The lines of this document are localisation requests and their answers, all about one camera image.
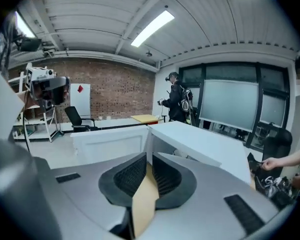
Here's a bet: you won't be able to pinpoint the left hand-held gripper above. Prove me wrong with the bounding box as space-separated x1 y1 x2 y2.
24 62 71 111

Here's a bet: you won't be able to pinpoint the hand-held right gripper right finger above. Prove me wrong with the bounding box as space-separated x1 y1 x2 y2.
142 152 297 240

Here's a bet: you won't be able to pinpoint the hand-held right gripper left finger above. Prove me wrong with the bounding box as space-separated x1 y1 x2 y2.
49 152 148 240

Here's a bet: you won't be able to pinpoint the white microwave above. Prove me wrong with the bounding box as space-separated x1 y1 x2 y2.
69 120 252 185

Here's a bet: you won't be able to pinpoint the white shelf rack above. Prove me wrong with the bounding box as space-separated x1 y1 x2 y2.
8 70 60 143

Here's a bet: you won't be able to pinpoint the black ceiling mounted device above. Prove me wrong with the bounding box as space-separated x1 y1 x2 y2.
19 38 44 53

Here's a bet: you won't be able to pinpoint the white board with red diamond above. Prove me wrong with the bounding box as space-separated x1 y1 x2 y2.
69 83 91 118

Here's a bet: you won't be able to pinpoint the person's torso in grey shirt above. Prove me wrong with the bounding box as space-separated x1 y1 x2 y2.
0 56 26 145

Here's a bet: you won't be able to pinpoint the large wooden table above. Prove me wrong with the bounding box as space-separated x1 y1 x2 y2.
131 168 256 238

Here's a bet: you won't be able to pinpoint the long ceiling light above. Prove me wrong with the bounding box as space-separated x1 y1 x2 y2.
14 11 36 39
130 10 175 47

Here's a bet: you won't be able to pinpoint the small wooden table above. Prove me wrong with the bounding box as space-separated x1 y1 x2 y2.
130 114 164 125

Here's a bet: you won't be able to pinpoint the black mesh office chair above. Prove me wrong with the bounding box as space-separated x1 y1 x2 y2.
261 128 294 177

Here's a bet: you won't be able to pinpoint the black framed window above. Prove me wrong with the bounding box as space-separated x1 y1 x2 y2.
178 62 291 150

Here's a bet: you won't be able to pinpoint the white lockers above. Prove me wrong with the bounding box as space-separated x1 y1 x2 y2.
289 93 300 157

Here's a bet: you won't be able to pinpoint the black box with cables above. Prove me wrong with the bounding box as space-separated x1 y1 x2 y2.
247 152 299 210

